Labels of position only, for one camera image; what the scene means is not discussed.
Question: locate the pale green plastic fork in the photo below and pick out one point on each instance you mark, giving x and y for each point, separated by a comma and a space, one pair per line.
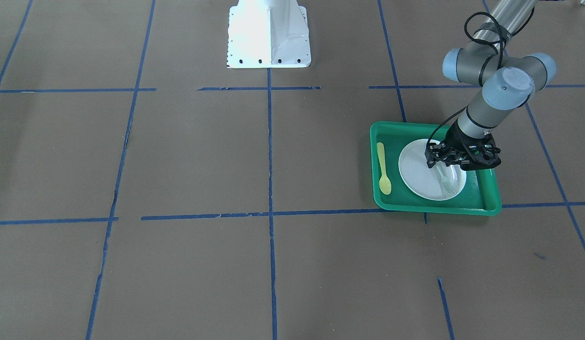
446, 183

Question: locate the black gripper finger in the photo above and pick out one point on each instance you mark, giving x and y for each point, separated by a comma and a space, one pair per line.
432, 161

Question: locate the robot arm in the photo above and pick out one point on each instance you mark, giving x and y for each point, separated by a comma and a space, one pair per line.
506, 83

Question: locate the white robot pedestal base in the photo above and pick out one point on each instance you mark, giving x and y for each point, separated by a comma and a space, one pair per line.
268, 34

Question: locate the white round plate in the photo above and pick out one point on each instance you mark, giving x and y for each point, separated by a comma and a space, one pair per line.
423, 181

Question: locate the yellow plastic spoon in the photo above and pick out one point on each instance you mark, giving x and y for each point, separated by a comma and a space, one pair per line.
385, 184

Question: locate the green plastic tray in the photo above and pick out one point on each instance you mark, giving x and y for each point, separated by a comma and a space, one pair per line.
479, 197

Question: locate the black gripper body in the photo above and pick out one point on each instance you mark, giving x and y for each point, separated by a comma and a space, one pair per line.
455, 140

